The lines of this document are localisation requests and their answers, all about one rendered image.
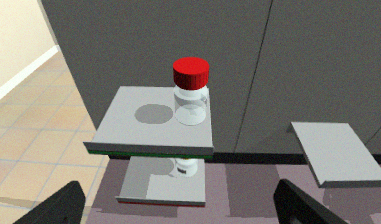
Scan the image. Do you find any clear bottle with red cap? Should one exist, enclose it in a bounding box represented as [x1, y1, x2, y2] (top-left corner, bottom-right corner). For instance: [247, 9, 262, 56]
[173, 57, 209, 126]

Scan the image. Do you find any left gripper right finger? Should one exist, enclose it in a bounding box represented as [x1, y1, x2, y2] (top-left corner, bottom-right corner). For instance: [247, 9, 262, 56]
[273, 179, 348, 224]

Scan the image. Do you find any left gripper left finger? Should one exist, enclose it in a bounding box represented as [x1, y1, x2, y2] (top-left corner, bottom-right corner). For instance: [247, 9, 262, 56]
[13, 181, 86, 224]

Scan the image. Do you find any white bottle with yellow cap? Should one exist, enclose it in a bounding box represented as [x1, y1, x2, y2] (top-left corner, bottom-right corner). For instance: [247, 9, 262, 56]
[174, 158, 198, 178]

